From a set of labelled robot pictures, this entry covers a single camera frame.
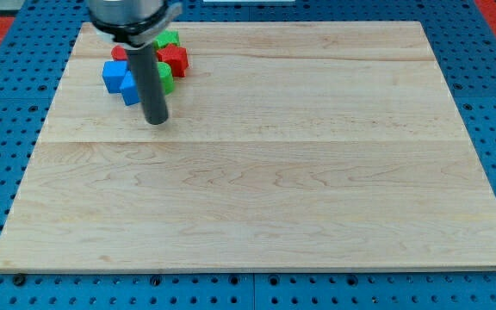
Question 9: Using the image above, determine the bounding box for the green cylinder block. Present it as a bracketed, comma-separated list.
[157, 62, 175, 95]

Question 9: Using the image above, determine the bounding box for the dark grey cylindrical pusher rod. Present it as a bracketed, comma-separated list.
[126, 44, 169, 125]

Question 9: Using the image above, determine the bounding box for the blue cube block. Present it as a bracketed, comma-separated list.
[102, 60, 127, 94]

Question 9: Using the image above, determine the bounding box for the green star block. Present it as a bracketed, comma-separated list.
[153, 30, 181, 50]

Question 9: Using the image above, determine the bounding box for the blue triangle block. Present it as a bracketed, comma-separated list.
[119, 71, 140, 106]

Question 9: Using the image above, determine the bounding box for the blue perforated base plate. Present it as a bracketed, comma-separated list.
[0, 0, 496, 309]

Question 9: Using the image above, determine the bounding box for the red pentagon block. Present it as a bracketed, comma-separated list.
[156, 44, 189, 78]

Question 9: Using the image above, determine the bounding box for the red round block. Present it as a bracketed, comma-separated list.
[110, 45, 127, 61]

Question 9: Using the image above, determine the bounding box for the light wooden board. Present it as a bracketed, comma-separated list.
[0, 22, 496, 274]

